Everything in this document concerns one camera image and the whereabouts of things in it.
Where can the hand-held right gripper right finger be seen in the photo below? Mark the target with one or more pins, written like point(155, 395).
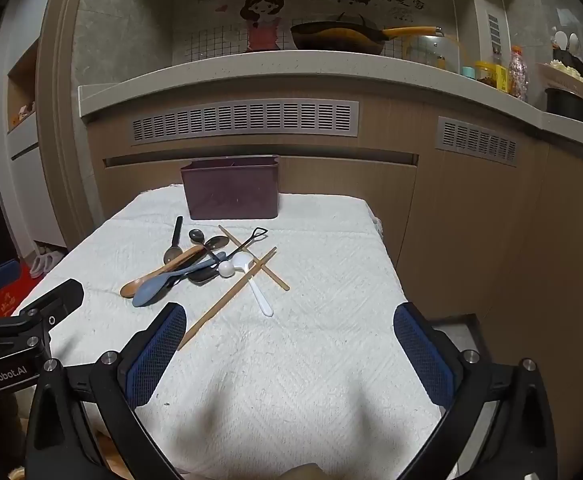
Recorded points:
point(424, 360)

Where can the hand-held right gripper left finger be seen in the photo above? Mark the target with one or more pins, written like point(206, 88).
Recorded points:
point(156, 360)

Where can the wooden chopstick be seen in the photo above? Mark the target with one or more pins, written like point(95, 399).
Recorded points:
point(276, 280)
point(247, 274)
point(206, 321)

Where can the blue plastic spoon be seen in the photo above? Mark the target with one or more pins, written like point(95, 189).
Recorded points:
point(149, 292)

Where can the wooden spoon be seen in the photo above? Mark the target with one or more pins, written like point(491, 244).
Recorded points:
point(134, 288)

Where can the black shovel-shaped spoon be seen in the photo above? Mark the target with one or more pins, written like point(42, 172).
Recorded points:
point(202, 275)

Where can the metal spoon with white ball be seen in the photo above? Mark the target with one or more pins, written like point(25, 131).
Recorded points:
point(226, 269)

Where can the white plastic spoon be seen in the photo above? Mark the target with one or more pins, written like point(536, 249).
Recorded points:
point(244, 261)

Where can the plain metal spoon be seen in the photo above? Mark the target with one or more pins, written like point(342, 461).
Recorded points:
point(216, 242)

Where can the purple plastic utensil holder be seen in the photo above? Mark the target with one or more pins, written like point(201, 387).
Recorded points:
point(231, 195)

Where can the red floor mat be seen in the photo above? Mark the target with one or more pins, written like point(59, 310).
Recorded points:
point(1, 302)

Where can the grey slipper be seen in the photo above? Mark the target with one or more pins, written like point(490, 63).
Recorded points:
point(39, 266)
point(54, 259)

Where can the white shelf unit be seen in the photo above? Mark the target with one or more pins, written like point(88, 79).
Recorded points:
point(31, 170)

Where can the white textured table cloth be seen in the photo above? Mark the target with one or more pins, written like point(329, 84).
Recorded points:
point(296, 360)

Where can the short grey vent grille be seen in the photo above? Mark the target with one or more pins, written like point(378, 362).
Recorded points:
point(476, 140)

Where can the long grey vent grille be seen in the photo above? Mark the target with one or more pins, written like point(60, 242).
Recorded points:
point(246, 122)

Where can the yellow container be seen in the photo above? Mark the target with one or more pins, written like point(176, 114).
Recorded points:
point(494, 77)

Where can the teal jar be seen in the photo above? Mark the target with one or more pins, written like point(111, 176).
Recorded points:
point(468, 72)

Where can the black pot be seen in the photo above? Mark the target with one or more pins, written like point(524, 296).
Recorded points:
point(569, 105)

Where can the clear bottle with orange cap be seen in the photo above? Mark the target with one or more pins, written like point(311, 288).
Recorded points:
point(518, 75)

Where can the glass pot lid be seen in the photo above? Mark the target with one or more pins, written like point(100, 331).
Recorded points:
point(429, 52)

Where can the black holder with white spoons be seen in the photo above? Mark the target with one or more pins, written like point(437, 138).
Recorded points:
point(564, 55)

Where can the white vented wall box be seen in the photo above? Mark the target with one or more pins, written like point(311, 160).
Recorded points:
point(476, 20)

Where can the cartoon wall sticker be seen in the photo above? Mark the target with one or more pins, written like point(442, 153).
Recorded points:
point(261, 10)

